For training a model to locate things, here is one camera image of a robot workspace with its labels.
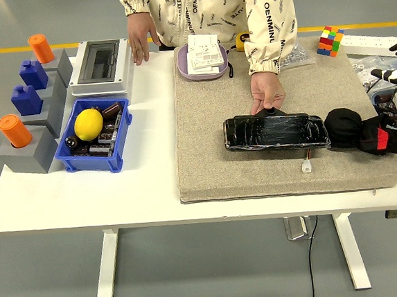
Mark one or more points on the person's left forearm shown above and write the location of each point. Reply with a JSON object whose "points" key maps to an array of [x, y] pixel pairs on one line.
{"points": [[269, 45]]}

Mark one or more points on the person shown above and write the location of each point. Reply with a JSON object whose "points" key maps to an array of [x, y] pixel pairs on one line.
{"points": [[200, 9]]}

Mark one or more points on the purple tray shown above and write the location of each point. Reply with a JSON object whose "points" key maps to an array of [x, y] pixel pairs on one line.
{"points": [[182, 66]]}

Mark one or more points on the colourful puzzle cube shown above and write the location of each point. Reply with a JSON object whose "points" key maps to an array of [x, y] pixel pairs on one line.
{"points": [[330, 41]]}

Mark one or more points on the clear bag of washers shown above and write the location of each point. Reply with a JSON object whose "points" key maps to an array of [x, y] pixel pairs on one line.
{"points": [[368, 65]]}

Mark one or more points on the yellow lemon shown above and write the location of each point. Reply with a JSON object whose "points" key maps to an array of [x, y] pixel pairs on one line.
{"points": [[88, 125]]}

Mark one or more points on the grey block holder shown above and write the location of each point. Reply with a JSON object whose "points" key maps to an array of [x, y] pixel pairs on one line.
{"points": [[64, 64], [57, 86], [54, 116], [29, 158]]}

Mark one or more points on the white socket plate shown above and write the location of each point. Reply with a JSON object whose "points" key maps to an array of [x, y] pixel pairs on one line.
{"points": [[205, 71], [205, 45]]}

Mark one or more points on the silver metal bracket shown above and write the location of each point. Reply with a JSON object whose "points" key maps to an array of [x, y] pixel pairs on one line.
{"points": [[296, 228]]}

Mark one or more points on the glossy black panel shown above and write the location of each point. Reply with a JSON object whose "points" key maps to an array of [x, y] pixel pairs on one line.
{"points": [[273, 131]]}

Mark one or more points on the grey-brown mat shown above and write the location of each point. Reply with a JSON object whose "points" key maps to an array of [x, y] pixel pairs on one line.
{"points": [[218, 136]]}

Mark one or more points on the orange cylinder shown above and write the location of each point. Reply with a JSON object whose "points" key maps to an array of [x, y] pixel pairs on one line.
{"points": [[41, 47], [14, 131]]}

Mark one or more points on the clear bag of metal nuts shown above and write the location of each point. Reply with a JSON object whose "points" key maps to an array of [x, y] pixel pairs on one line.
{"points": [[298, 56]]}

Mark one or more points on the person's left hand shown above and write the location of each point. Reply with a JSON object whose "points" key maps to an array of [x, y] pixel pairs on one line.
{"points": [[266, 88]]}

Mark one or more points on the person's right forearm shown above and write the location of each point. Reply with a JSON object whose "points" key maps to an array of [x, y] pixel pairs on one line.
{"points": [[133, 1]]}

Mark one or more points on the white power strip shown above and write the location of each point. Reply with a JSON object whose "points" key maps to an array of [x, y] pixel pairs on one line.
{"points": [[366, 41]]}

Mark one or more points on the white table leg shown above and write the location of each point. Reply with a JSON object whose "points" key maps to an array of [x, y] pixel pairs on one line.
{"points": [[349, 246], [106, 267]]}

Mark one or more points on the grey electrical enclosure box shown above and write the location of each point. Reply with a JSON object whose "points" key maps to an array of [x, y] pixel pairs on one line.
{"points": [[126, 75]]}

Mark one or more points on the blue block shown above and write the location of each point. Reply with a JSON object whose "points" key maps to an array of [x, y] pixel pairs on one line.
{"points": [[34, 75], [26, 101]]}

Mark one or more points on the pale blue rimmed plate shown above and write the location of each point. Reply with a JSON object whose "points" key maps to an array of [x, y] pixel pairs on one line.
{"points": [[375, 97]]}

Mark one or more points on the blue plastic bin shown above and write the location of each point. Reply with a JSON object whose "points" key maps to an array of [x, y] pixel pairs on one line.
{"points": [[88, 165]]}

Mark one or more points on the yellow tape measure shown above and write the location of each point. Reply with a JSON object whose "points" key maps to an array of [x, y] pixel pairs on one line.
{"points": [[241, 42]]}

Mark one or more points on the person's right hand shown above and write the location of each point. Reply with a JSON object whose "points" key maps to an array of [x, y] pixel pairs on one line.
{"points": [[140, 35]]}

